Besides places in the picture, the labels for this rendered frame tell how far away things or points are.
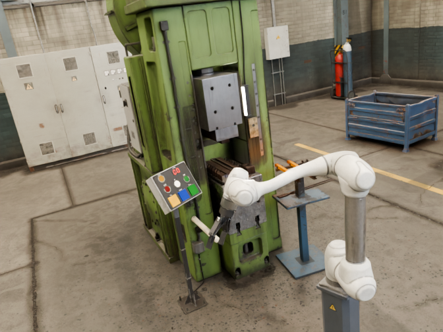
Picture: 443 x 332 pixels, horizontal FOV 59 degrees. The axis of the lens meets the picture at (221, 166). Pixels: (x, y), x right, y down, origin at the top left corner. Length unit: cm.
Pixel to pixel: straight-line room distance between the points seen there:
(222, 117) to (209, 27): 68
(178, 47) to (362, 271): 197
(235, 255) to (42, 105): 551
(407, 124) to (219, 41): 383
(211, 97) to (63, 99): 532
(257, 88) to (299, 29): 744
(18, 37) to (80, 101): 163
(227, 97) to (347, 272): 160
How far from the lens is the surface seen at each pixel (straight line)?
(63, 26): 867
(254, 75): 333
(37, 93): 801
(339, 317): 255
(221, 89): 304
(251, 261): 357
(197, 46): 311
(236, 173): 192
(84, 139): 817
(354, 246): 211
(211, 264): 362
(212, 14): 317
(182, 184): 288
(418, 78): 1146
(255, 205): 335
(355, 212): 201
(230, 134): 312
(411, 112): 640
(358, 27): 1202
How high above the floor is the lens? 211
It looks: 19 degrees down
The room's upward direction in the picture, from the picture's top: 8 degrees counter-clockwise
